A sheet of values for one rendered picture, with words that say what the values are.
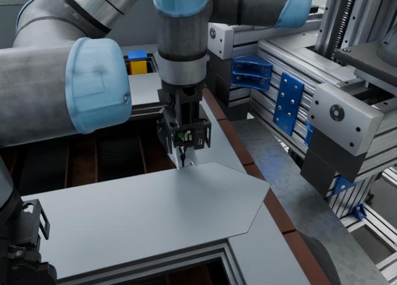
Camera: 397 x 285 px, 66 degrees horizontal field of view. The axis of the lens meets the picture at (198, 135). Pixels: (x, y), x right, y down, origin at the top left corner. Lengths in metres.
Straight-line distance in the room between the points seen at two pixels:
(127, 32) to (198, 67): 0.79
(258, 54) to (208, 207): 0.60
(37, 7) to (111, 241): 0.35
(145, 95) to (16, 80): 0.64
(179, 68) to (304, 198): 0.53
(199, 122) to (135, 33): 0.79
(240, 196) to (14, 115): 0.42
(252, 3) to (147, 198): 0.37
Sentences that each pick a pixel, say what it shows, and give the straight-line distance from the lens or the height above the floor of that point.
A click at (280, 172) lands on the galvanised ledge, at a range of 0.90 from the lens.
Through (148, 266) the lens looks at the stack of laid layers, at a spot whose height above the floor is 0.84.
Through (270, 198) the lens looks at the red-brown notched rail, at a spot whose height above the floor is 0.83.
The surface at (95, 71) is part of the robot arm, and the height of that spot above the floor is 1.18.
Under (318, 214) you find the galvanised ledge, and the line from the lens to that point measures 0.83.
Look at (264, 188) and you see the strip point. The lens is 0.60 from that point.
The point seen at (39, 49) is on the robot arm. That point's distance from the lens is 0.26.
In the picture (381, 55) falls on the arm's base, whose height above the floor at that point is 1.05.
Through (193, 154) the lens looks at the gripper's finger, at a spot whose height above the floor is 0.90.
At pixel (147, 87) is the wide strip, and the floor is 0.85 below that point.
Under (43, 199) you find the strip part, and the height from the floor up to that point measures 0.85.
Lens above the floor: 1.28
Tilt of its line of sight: 38 degrees down
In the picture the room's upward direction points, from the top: 1 degrees clockwise
